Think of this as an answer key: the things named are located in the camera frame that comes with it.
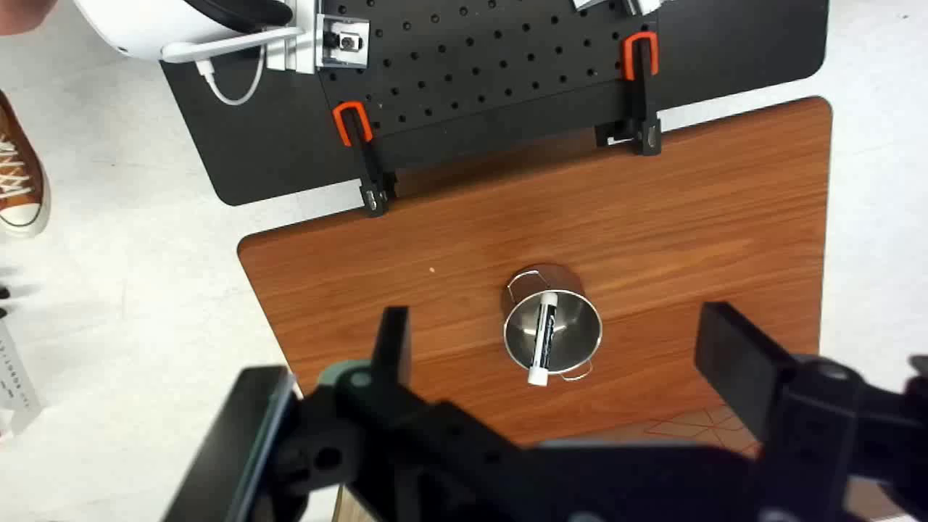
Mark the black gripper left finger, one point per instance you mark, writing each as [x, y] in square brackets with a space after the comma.
[394, 344]

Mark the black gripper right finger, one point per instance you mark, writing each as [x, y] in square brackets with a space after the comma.
[744, 363]

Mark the black marker white cap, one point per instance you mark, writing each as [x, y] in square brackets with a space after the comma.
[543, 348]

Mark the steel pot bowl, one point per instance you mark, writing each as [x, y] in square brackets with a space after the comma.
[552, 335]

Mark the orange black bar clamp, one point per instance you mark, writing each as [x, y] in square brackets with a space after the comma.
[639, 106]
[367, 161]

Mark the white printed paper box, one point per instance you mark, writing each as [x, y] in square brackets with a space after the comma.
[14, 387]

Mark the white VR headset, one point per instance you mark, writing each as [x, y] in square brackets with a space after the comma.
[145, 25]

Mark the orange canvas sneaker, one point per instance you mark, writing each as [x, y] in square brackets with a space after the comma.
[19, 179]

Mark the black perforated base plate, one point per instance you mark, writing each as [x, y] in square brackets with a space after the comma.
[503, 67]

